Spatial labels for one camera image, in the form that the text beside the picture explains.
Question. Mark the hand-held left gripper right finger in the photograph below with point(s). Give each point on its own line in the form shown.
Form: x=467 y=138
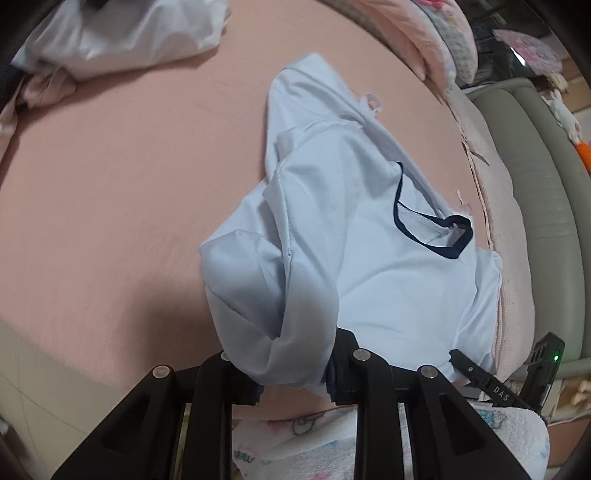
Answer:
x=344 y=369

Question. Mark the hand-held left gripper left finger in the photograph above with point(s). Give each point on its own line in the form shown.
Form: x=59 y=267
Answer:
x=217 y=392

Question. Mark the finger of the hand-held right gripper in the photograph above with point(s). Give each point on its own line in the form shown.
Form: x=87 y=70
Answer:
x=466 y=367

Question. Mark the light blue navy-trimmed shirt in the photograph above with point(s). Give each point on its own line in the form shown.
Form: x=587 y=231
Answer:
x=360 y=221

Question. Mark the white garment with navy collar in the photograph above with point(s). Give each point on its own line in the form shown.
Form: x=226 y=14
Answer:
x=129 y=32

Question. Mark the pale pink textured pillow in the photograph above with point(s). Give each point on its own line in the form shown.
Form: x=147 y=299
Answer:
x=489 y=152
x=512 y=286

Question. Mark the grey padded headboard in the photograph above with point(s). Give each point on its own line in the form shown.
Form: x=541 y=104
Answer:
x=545 y=207

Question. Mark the orange carrot plush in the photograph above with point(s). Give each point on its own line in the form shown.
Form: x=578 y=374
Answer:
x=584 y=157

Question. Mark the bed with pink sheet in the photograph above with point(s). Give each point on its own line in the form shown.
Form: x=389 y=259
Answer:
x=138 y=184

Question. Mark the white bunny plush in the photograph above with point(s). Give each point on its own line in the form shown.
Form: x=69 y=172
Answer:
x=567 y=115

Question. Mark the beige monkey plush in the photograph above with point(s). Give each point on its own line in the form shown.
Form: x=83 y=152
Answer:
x=557 y=82

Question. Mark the pink printed umbrella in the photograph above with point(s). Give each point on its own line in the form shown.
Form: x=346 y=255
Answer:
x=526 y=50

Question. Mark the folded pink checked quilt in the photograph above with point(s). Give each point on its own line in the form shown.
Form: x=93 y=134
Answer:
x=429 y=37

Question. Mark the pale pink garment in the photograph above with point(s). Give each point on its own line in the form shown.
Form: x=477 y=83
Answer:
x=46 y=87

